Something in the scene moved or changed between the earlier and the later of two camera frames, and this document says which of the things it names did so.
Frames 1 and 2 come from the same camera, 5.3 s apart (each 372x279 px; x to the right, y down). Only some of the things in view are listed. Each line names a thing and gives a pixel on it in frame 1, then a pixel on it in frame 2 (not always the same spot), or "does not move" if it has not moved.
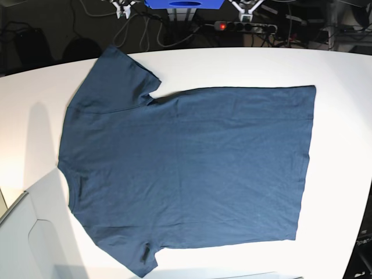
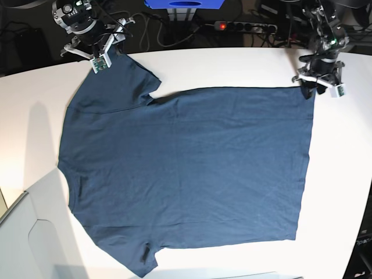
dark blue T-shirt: x=184 y=168 does not move
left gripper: x=126 y=10 → x=98 y=47
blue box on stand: x=185 y=4 does not move
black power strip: x=266 y=28 does not move
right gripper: x=246 y=15 → x=326 y=72
